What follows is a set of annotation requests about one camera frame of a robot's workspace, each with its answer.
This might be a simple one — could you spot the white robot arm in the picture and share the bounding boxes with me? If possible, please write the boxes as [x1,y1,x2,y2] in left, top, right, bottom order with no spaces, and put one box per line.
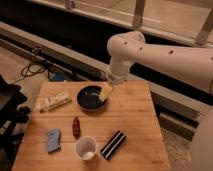
[106,31,213,171]

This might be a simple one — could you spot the dark ceramic bowl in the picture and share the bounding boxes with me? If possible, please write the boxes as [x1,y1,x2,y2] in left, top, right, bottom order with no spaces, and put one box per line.
[77,85,107,111]

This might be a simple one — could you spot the blue object on floor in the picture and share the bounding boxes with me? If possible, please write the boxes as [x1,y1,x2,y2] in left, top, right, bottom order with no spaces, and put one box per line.
[51,74,65,82]

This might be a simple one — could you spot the black white striped block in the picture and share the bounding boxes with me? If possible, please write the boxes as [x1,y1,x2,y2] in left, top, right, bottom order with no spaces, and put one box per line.
[100,130,126,160]

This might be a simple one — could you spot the white paper cup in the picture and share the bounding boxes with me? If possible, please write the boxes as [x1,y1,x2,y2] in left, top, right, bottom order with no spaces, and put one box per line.
[75,136,97,161]

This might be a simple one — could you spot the white pill organizer box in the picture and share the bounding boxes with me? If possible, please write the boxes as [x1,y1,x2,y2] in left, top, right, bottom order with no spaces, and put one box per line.
[35,91,71,113]

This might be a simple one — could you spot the black chair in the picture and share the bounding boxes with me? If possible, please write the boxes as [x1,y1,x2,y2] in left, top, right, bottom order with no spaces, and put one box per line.
[0,75,31,164]

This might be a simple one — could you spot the black cable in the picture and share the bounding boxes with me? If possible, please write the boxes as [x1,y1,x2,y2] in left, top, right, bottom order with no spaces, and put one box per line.
[13,46,54,84]

